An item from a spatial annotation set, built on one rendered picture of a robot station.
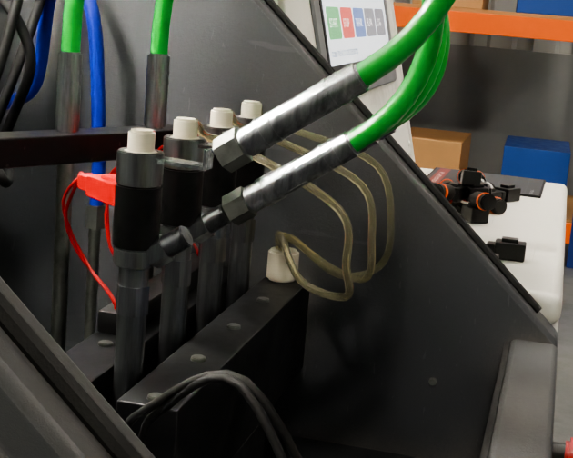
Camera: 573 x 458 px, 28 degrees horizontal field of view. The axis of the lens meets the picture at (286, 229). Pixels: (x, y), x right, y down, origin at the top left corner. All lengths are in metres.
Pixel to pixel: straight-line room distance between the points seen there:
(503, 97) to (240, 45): 6.11
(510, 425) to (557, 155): 5.21
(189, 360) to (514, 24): 5.05
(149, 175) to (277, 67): 0.32
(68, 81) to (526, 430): 0.41
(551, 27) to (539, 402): 4.93
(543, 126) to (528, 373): 6.19
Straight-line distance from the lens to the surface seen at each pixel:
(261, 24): 0.98
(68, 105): 0.87
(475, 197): 1.29
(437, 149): 5.98
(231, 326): 0.81
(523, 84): 7.05
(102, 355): 0.74
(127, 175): 0.67
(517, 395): 0.83
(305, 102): 0.64
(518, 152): 5.96
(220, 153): 0.66
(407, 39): 0.63
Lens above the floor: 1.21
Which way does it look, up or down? 12 degrees down
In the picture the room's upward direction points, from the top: 5 degrees clockwise
